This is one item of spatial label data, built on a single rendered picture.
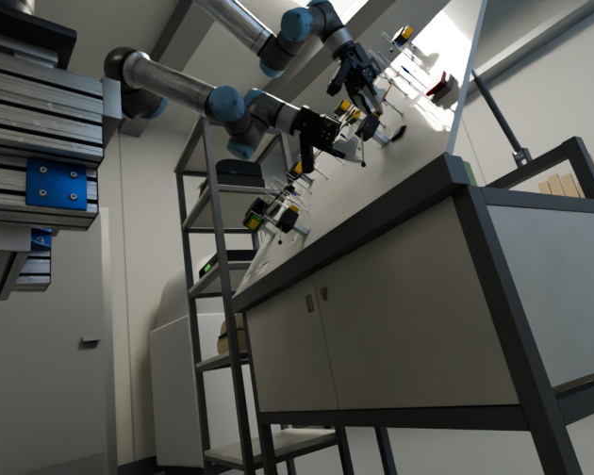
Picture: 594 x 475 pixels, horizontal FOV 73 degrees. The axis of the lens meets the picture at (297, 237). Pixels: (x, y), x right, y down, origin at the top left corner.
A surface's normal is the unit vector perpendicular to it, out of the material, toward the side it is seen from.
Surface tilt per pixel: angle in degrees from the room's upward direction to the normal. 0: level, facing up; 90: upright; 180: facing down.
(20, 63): 90
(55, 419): 90
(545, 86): 90
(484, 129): 90
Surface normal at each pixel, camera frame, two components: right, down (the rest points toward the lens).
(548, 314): 0.47, -0.36
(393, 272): -0.86, 0.00
